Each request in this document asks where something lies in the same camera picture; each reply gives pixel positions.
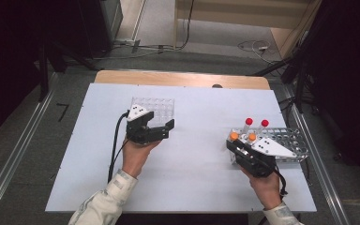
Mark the wooden table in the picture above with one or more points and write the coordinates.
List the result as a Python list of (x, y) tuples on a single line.
[(168, 78)]

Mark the person's right hand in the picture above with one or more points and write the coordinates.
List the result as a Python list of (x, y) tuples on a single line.
[(267, 190)]

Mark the black curtain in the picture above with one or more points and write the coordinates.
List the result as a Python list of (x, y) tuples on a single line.
[(6, 62), (350, 78)]

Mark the clear test tube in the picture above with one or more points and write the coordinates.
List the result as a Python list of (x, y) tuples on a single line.
[(246, 128), (261, 129)]

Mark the red test tube cap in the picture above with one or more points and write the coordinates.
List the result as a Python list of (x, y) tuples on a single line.
[(248, 121), (264, 122)]

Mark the clear perforated test tube rack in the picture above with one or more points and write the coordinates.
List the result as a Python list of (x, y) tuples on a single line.
[(290, 137)]

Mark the dark grey cabinet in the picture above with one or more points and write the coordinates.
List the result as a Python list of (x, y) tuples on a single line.
[(106, 18)]

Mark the person's left hand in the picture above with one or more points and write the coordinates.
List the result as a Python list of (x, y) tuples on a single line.
[(134, 159)]

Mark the aluminium floor rail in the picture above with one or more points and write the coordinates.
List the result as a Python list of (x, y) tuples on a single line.
[(22, 146), (325, 187)]

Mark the clear acrylic test tube rack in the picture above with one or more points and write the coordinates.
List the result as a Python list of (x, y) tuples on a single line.
[(162, 108)]

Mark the wooden cabinet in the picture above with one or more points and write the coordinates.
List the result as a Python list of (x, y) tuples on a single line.
[(231, 15)]

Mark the white table board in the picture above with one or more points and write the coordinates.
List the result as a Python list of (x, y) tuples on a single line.
[(200, 175)]

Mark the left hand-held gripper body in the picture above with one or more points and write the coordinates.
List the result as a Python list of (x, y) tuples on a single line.
[(137, 132)]

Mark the orange test tube cap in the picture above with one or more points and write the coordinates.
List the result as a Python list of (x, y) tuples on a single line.
[(233, 136), (252, 137)]

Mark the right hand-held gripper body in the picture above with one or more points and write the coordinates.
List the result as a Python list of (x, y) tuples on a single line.
[(256, 164)]

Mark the black metal stand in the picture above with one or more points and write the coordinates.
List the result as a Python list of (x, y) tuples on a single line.
[(43, 78), (300, 90)]

